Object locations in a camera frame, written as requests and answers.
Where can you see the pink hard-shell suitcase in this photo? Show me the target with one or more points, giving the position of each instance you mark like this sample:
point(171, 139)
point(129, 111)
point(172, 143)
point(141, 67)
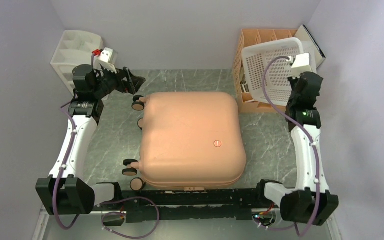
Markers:
point(190, 139)

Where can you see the white flat board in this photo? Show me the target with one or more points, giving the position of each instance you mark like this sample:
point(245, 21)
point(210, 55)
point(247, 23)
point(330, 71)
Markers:
point(308, 41)

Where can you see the white plastic drawer organizer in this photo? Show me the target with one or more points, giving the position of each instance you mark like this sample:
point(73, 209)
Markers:
point(74, 48)

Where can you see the white plastic mesh basket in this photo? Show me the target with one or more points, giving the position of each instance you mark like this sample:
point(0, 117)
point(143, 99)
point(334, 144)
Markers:
point(262, 71)

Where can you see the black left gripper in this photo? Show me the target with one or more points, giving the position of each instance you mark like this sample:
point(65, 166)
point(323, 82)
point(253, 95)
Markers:
point(133, 82)

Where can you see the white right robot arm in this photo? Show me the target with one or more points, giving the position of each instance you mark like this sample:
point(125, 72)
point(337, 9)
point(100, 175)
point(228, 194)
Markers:
point(310, 202)

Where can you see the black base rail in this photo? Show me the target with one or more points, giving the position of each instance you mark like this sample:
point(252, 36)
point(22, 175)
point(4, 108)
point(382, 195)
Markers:
point(149, 205)

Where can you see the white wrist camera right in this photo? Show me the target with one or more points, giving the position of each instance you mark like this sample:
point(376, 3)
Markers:
point(300, 63)

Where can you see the black suitcase wheel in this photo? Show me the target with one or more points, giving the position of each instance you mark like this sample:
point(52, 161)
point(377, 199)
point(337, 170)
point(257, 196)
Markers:
point(132, 170)
point(139, 102)

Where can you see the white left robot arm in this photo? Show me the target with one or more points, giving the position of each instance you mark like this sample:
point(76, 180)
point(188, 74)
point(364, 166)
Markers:
point(64, 192)

